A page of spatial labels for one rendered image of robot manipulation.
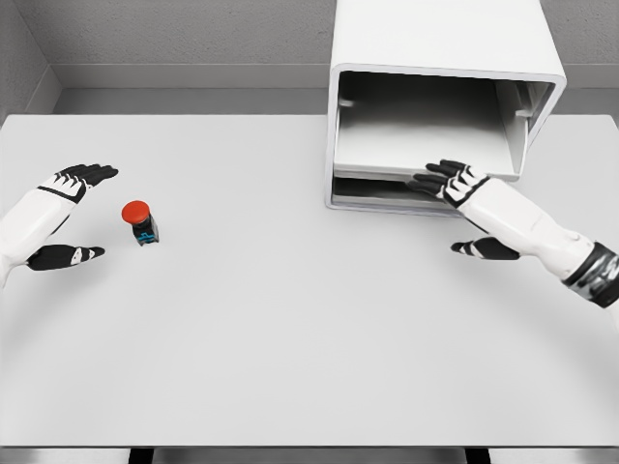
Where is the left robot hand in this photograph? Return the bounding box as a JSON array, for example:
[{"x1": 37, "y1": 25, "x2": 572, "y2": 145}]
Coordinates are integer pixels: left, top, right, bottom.
[{"x1": 0, "y1": 163, "x2": 120, "y2": 291}]

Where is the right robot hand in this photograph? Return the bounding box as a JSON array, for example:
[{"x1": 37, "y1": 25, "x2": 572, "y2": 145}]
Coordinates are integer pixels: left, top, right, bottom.
[{"x1": 404, "y1": 159, "x2": 562, "y2": 277}]

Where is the large white cabinet drawer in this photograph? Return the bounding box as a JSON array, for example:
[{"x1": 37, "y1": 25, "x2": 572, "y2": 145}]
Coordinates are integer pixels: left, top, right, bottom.
[{"x1": 333, "y1": 113, "x2": 529, "y2": 184}]

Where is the white tabletop storage cabinet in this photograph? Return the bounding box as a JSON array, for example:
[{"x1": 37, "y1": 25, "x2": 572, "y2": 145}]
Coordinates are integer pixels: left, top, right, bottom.
[{"x1": 323, "y1": 0, "x2": 568, "y2": 216}]

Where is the shallow white cabinet drawer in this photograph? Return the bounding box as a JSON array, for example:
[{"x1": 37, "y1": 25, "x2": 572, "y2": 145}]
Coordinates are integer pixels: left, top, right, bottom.
[{"x1": 331, "y1": 176, "x2": 454, "y2": 208}]

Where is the red button load switch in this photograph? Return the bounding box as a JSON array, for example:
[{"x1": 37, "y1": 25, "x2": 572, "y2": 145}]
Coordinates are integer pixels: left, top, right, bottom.
[{"x1": 120, "y1": 200, "x2": 162, "y2": 247}]

